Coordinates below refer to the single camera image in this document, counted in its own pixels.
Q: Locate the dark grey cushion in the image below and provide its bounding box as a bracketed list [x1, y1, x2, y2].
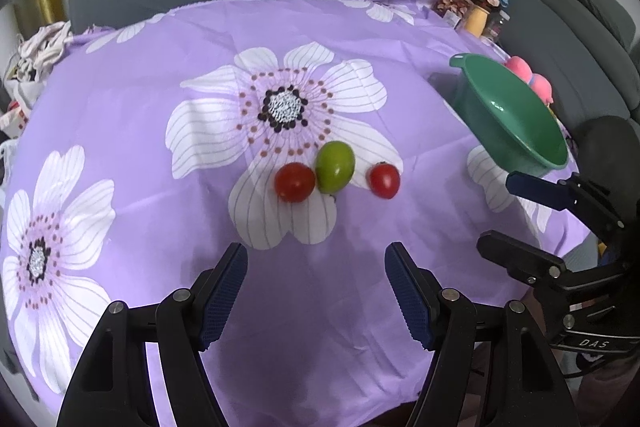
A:
[575, 116, 638, 188]

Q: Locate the green plastic bowl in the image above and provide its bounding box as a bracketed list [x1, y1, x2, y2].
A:
[448, 53, 570, 172]

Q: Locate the red tomato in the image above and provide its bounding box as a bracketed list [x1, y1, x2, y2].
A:
[367, 162, 402, 200]
[274, 162, 317, 204]

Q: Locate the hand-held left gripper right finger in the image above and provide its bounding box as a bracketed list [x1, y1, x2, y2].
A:
[384, 242, 583, 427]

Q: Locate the clear bottle with pink label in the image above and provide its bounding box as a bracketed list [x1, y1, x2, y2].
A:
[482, 9, 511, 42]

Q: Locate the white patterned cloth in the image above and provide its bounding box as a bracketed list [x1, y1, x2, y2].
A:
[0, 21, 73, 142]

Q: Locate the pink plush toy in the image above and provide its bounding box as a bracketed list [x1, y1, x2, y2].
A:
[504, 56, 555, 105]

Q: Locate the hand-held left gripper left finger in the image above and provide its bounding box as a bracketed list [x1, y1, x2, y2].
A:
[56, 242, 249, 427]

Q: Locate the yellow bottle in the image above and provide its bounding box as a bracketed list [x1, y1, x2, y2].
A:
[467, 3, 493, 35]

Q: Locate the purple floral cloth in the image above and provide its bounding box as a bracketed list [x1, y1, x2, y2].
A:
[0, 0, 593, 427]

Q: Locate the green mango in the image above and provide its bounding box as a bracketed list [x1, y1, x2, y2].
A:
[315, 140, 357, 195]

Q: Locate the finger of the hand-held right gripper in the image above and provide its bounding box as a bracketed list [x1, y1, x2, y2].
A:
[505, 172, 626, 248]
[476, 229, 633, 295]

